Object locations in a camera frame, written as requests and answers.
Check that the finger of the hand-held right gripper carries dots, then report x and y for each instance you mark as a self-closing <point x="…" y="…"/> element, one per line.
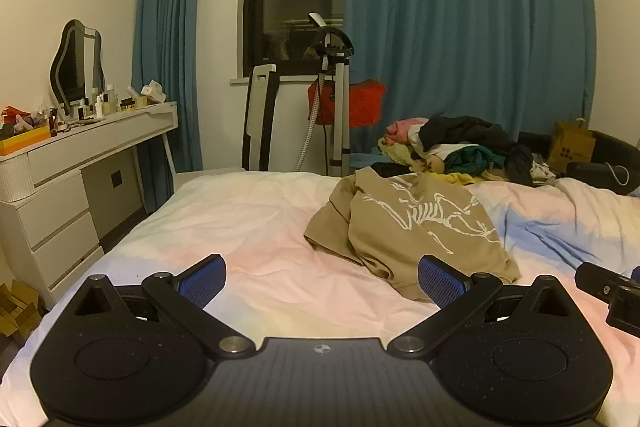
<point x="617" y="302"/>

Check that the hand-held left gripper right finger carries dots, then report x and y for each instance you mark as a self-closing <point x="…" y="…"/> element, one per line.
<point x="441" y="281"/>

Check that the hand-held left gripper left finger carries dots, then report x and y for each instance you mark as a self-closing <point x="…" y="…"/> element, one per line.
<point x="202" y="281"/>

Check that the tan hoodie with skeleton print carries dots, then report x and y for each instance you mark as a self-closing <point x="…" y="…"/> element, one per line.
<point x="390" y="237"/>

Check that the pile of mixed clothes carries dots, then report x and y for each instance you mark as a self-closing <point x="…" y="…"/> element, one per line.
<point x="465" y="142"/>

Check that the pastel tie-dye blanket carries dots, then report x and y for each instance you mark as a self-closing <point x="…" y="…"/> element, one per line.
<point x="240" y="227"/>

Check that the black sofa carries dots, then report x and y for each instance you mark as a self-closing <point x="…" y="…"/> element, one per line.
<point x="612" y="147"/>

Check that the white drawer cabinet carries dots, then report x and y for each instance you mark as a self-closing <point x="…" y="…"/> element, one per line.
<point x="55" y="227"/>

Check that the yellow paper bag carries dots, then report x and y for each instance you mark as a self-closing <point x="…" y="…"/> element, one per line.
<point x="570" y="149"/>

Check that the white and black folding chair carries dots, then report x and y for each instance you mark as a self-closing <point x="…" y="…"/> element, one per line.
<point x="260" y="117"/>

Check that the white dressing table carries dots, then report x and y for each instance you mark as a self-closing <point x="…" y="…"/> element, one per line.
<point x="100" y="132"/>

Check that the cardboard boxes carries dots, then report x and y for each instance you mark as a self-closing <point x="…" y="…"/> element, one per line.
<point x="17" y="307"/>

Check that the white tissue pack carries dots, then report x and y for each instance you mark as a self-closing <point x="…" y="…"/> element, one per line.
<point x="152" y="91"/>

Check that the row of cosmetic bottles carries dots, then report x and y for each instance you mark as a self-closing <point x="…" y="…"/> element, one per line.
<point x="102" y="104"/>

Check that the orange tray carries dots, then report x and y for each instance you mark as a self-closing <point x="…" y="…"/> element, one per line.
<point x="20" y="142"/>

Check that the wavy black-framed mirror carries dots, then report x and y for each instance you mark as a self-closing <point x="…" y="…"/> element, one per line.
<point x="75" y="62"/>

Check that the wide blue curtain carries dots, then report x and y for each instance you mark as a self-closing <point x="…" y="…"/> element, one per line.
<point x="465" y="17"/>

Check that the narrow blue curtain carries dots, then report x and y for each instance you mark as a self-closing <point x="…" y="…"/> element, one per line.
<point x="167" y="7"/>

